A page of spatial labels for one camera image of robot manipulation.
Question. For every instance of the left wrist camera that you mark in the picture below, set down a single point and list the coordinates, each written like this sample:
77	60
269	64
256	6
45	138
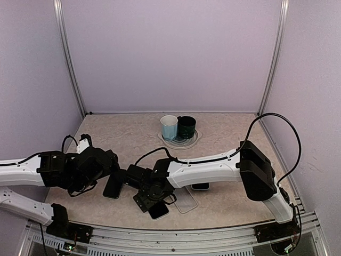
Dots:
84	142

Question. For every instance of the dark green mug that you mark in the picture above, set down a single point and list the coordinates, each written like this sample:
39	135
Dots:
186	127

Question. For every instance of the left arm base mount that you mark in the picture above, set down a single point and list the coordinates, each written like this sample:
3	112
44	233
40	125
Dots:
74	232

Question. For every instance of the aluminium corner post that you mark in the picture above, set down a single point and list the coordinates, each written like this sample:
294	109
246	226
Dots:
67	55
275	56

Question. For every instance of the black phone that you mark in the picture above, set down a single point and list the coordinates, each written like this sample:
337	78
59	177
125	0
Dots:
158	210
114	185

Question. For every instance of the right aluminium corner post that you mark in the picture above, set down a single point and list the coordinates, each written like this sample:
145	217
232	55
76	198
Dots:
275	56

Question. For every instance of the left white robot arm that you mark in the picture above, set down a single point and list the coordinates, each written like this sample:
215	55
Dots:
76	173

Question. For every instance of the aluminium front rail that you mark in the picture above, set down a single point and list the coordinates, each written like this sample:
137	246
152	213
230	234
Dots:
239	240

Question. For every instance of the light blue white mug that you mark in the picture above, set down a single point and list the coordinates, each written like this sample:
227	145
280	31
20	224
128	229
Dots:
169	127

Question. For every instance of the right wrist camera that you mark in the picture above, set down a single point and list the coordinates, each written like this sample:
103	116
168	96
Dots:
136	176

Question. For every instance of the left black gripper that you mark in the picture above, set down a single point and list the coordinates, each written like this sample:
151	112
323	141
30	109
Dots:
114	167

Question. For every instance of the clear round plate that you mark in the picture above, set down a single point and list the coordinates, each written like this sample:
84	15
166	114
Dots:
181	144

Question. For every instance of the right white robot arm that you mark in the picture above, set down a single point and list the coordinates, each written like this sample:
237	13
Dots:
245	164

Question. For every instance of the clear phone case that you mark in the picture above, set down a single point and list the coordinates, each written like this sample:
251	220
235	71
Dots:
185	201

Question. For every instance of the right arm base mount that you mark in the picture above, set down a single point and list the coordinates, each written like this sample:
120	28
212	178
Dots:
272	231

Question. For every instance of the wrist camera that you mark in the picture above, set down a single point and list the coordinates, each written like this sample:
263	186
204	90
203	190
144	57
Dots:
84	142
136	176

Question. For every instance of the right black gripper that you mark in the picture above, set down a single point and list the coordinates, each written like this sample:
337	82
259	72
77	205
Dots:
144	203

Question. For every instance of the left aluminium corner post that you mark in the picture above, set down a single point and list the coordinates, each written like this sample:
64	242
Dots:
67	55

